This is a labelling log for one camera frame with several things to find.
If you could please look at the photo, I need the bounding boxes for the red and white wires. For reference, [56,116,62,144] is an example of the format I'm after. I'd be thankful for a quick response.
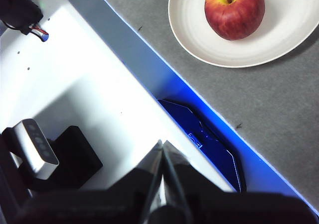
[28,24,50,42]

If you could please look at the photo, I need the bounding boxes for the cream yellow plate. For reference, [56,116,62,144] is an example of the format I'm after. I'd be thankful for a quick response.
[168,0,319,68]

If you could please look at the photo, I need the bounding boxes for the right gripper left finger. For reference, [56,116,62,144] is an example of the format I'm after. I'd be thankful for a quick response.
[7,139,163,224]

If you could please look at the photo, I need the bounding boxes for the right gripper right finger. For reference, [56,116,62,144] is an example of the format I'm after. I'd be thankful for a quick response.
[163,140,319,224]

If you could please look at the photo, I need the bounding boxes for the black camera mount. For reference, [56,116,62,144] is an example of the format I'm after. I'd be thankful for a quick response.
[0,125,103,197]

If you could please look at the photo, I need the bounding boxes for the red apple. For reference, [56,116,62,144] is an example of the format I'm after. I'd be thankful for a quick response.
[204,0,266,41]

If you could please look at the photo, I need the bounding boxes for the silver front camera box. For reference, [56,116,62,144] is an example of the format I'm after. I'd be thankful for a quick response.
[12,118,60,180]

